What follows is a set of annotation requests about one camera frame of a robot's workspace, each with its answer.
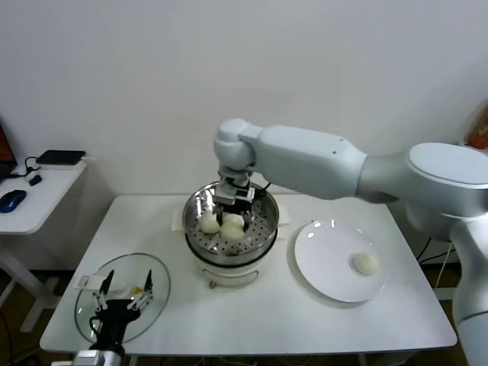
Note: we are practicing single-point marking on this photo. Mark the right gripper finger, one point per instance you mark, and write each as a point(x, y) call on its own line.
point(219, 215)
point(248, 221)

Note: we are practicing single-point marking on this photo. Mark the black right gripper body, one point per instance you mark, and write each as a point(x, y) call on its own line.
point(234, 194)

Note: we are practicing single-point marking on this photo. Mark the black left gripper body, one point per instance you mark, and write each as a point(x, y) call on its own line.
point(116, 314)

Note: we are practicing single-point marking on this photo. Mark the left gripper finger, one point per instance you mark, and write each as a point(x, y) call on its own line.
point(149, 282)
point(108, 282)

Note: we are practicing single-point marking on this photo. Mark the white steamed baozi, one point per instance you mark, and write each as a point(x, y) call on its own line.
point(209, 225)
point(232, 228)
point(366, 264)

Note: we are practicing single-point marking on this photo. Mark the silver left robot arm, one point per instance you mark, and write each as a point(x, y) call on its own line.
point(97, 358)

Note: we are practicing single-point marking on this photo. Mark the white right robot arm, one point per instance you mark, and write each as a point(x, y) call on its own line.
point(305, 152)

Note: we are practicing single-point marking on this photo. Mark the stainless steel steamer basket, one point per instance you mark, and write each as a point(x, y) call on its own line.
point(267, 213)

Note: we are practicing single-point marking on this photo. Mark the white electric cooker base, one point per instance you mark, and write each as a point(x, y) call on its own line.
point(228, 272)

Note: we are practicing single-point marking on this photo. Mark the white round plate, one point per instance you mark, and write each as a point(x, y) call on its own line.
point(324, 259)

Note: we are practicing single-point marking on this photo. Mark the white side desk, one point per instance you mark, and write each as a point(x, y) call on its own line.
point(49, 198)

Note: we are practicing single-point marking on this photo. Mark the blue computer mouse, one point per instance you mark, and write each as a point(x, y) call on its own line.
point(13, 200)

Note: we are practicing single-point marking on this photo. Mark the flat black box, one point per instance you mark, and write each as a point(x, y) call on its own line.
point(61, 157)

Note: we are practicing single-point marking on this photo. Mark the laptop with red screen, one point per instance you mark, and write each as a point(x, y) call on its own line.
point(5, 152)

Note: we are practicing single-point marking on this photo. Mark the orange bottle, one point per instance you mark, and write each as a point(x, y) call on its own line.
point(479, 129)

